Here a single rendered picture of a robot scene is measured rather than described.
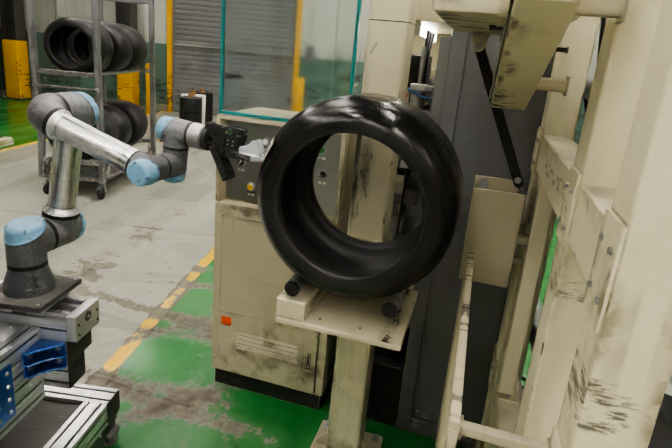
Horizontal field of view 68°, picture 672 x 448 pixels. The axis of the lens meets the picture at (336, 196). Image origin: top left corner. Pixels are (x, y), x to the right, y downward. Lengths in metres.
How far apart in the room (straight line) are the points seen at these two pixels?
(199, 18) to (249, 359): 9.51
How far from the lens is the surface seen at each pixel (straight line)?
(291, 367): 2.36
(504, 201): 1.57
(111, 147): 1.55
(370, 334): 1.46
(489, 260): 1.62
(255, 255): 2.18
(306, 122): 1.29
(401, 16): 1.61
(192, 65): 11.43
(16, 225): 1.87
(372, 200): 1.68
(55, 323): 1.88
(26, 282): 1.88
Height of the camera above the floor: 1.55
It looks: 16 degrees down
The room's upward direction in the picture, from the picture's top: 5 degrees clockwise
